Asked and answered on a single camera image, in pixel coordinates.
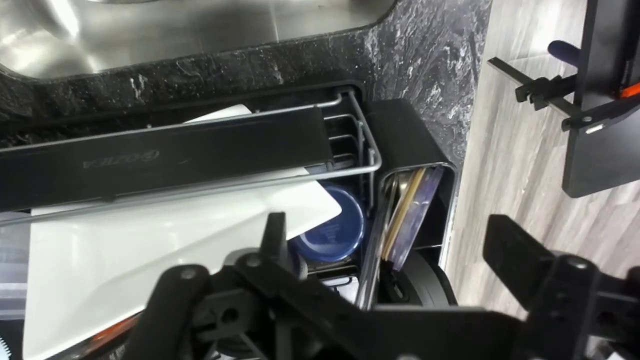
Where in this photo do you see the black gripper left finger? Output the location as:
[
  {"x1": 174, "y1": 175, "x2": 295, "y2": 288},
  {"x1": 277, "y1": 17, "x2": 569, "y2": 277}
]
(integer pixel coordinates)
[{"x1": 121, "y1": 210, "x2": 376, "y2": 360}]

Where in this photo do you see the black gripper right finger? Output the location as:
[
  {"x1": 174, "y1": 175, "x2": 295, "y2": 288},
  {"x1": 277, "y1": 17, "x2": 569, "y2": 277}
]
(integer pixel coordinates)
[{"x1": 481, "y1": 213, "x2": 640, "y2": 360}]

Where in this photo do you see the stainless steel sink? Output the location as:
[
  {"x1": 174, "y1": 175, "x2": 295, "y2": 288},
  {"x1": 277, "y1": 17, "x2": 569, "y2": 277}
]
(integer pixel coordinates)
[{"x1": 0, "y1": 0, "x2": 402, "y2": 81}]

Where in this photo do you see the black round lid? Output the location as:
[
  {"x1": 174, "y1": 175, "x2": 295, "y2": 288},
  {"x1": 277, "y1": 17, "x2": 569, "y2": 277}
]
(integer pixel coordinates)
[{"x1": 377, "y1": 247, "x2": 460, "y2": 309}]

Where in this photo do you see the dark blue bowl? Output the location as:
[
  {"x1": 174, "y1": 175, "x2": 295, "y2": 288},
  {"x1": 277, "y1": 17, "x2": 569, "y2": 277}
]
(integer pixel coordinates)
[{"x1": 287, "y1": 184, "x2": 368, "y2": 268}]

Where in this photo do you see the black perforated board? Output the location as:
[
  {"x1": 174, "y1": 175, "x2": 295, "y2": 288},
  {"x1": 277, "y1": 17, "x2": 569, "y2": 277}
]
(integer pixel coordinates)
[{"x1": 560, "y1": 0, "x2": 640, "y2": 200}]

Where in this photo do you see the purple blue utensil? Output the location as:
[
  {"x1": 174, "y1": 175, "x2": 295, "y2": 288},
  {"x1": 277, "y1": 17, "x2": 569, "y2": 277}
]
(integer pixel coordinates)
[{"x1": 387, "y1": 166, "x2": 447, "y2": 268}]

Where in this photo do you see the tan wooden utensil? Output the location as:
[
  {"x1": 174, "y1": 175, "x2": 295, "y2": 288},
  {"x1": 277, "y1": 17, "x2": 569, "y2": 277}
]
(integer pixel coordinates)
[{"x1": 380, "y1": 166, "x2": 428, "y2": 262}]

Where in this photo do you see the black orange clamp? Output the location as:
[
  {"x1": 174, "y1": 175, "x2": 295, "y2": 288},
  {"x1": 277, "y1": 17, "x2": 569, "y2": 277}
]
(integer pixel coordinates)
[{"x1": 487, "y1": 37, "x2": 582, "y2": 132}]

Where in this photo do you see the black utensil holder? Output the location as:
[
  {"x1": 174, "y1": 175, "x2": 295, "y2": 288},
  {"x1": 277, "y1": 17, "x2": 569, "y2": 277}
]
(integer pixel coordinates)
[{"x1": 362, "y1": 97, "x2": 460, "y2": 271}]

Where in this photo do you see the black wire dish rack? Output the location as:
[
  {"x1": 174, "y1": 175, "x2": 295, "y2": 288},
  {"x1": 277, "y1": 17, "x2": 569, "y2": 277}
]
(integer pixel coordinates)
[{"x1": 0, "y1": 84, "x2": 385, "y2": 360}]

